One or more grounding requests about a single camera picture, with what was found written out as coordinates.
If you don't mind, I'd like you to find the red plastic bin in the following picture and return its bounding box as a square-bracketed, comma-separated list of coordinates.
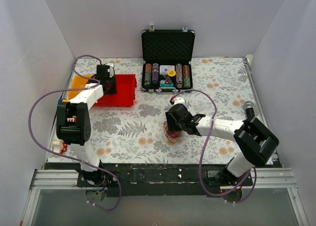
[94, 74, 137, 108]

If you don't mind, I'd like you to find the colourful cable bundle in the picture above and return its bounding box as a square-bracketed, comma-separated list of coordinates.
[161, 121, 185, 145]

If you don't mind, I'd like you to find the yellow plastic bin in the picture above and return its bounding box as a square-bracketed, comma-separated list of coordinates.
[68, 74, 93, 100]

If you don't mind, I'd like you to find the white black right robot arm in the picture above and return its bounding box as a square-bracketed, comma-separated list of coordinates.
[165, 104, 279, 185]

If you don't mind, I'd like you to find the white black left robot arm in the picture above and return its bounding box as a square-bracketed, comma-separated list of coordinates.
[56, 63, 117, 187]

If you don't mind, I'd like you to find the floral table mat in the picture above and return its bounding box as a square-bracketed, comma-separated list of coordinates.
[46, 57, 275, 165]

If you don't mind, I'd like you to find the black poker chip case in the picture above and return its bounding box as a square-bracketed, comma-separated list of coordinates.
[141, 26, 196, 93]

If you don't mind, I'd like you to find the black handheld microphone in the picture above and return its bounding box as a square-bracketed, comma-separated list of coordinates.
[243, 101, 255, 120]

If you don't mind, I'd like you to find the red white toy house block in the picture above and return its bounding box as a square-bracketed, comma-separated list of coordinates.
[52, 140, 68, 154]

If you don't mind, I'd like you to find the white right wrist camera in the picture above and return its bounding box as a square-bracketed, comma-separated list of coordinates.
[173, 97, 185, 106]

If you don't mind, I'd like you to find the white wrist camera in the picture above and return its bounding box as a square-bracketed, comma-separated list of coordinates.
[106, 63, 115, 77]
[173, 97, 185, 106]

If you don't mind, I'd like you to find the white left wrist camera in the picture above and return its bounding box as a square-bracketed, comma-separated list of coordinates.
[106, 63, 115, 77]

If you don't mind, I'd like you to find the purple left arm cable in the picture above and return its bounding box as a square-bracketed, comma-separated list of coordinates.
[28, 54, 123, 211]

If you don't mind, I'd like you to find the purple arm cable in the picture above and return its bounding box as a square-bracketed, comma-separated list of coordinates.
[28, 54, 123, 211]
[170, 89, 257, 204]

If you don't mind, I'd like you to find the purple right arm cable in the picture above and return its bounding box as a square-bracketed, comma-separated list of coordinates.
[170, 89, 257, 204]

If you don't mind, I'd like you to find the aluminium frame rail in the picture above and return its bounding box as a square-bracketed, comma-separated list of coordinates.
[30, 170, 79, 189]

